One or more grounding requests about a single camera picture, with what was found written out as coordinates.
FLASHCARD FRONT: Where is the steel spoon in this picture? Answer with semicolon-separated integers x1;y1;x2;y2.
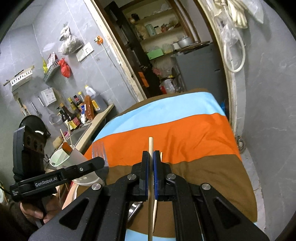
127;201;143;222

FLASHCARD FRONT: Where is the person left hand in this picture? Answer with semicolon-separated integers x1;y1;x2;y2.
20;195;62;223

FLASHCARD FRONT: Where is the white plastic utensil holder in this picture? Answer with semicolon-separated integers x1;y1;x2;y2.
50;149;103;186

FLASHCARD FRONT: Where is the yellow sponge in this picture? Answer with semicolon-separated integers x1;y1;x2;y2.
52;136;64;149

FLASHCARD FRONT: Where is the black frying pan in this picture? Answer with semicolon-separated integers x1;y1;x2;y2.
19;115;51;138

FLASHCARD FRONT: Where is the stainless steel sink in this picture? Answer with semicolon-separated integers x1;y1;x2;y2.
67;123;91;145

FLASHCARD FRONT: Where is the mesh strainer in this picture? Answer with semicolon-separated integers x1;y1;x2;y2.
38;96;61;126

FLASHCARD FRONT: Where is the dark soy sauce bottle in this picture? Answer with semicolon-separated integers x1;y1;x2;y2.
57;107;69;123

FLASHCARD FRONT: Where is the blue white packet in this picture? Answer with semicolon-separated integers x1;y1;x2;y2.
80;104;87;124

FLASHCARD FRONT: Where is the striped blue orange brown cloth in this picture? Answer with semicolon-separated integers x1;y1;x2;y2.
62;88;258;241

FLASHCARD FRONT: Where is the orange spice bag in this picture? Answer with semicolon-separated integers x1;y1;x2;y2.
84;95;95;121

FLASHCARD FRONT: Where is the large oil jug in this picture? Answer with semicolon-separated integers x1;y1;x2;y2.
85;85;108;113

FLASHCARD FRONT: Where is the red plastic bag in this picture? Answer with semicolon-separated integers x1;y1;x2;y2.
58;58;71;78

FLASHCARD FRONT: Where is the hanging clear food bag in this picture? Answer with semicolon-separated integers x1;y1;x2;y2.
58;25;84;55

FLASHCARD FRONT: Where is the grey washing machine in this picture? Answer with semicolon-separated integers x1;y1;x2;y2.
171;43;228;103

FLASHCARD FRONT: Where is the green box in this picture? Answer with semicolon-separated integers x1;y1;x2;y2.
147;48;164;60

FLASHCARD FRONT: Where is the metal pot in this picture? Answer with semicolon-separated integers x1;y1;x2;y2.
177;37;194;48

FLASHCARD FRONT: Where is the white mesh bag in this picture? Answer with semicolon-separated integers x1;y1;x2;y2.
242;0;264;24

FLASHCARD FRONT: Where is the white wall box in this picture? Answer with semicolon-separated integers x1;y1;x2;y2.
41;88;57;106

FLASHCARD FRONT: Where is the white wall basket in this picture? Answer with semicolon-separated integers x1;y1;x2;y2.
3;66;35;92

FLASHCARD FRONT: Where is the grey wall shelf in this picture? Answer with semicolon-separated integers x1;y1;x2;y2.
43;59;60;82

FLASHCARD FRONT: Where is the white wall socket panel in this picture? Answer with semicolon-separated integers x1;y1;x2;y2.
76;42;94;62

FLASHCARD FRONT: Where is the white hose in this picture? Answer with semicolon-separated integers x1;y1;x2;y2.
215;16;246;73

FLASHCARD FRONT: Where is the orange wall plug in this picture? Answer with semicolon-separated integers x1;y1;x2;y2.
94;36;103;45

